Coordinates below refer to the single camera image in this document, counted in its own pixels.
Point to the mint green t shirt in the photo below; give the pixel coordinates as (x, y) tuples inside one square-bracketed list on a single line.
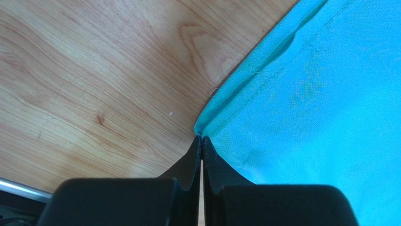
[(318, 101)]

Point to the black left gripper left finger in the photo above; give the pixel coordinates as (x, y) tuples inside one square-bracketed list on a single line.
[(171, 199)]

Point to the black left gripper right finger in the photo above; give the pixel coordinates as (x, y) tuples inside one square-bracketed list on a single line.
[(232, 200)]

